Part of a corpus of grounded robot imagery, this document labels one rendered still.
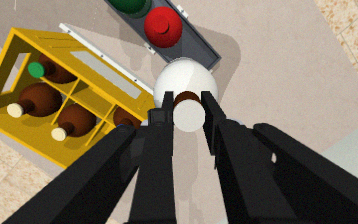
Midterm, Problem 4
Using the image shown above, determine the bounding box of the dark grey tray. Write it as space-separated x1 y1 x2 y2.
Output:
104 0 222 71

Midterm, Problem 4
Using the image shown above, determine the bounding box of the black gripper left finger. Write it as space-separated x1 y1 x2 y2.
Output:
1 91 177 224

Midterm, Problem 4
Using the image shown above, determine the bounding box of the brown bottle with blue cap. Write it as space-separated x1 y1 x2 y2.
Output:
113 106 142 129

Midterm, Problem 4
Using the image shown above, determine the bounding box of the green bottle with white label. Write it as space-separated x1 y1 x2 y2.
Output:
108 0 152 19

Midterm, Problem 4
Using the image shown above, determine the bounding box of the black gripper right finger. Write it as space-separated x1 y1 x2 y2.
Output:
201 91 358 224

